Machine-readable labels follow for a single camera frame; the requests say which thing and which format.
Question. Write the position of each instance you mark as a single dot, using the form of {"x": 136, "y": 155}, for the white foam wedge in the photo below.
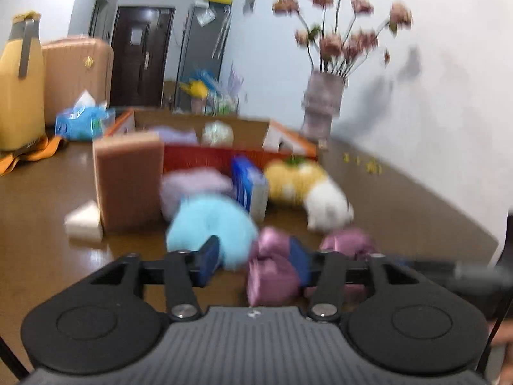
{"x": 84, "y": 223}

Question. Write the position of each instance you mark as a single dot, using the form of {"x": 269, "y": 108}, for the blue white small carton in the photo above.
{"x": 252, "y": 188}

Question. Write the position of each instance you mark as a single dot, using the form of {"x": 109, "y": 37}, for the pink satin bow scrunchie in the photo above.
{"x": 278, "y": 266}

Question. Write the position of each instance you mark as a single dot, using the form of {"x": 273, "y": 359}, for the purple cloth in box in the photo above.
{"x": 170, "y": 135}

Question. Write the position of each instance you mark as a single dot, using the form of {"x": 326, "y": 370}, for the dark brown entrance door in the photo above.
{"x": 140, "y": 42}

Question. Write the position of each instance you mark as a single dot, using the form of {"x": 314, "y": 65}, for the grey cabinet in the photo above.
{"x": 201, "y": 55}

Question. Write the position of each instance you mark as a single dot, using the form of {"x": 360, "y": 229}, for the yellow thermos jug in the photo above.
{"x": 22, "y": 84}

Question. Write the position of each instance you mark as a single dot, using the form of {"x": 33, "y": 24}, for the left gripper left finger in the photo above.
{"x": 180, "y": 272}

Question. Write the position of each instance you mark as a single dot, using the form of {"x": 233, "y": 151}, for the blue tissue pack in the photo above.
{"x": 87, "y": 120}

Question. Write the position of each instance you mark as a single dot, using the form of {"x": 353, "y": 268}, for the pink ribbed vase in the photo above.
{"x": 321, "y": 103}

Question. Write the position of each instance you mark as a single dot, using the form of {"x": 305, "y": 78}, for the lilac fluffy headband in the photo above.
{"x": 180, "y": 184}

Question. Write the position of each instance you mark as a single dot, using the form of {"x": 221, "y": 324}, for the red orange cardboard box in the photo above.
{"x": 260, "y": 141}

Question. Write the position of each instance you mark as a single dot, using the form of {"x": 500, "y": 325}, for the pink beige suitcase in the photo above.
{"x": 74, "y": 65}

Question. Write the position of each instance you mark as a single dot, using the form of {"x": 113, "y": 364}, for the light blue fluffy plush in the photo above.
{"x": 200, "y": 217}

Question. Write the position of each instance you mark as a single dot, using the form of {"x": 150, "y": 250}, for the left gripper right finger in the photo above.
{"x": 328, "y": 272}

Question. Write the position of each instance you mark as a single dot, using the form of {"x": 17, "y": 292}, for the yellow crumbs on table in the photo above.
{"x": 371, "y": 165}

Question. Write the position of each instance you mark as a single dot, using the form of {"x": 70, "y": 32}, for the yellow white alpaca plush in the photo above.
{"x": 308, "y": 184}

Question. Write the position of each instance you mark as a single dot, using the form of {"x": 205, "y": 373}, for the white iridescent pouf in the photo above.
{"x": 217, "y": 133}

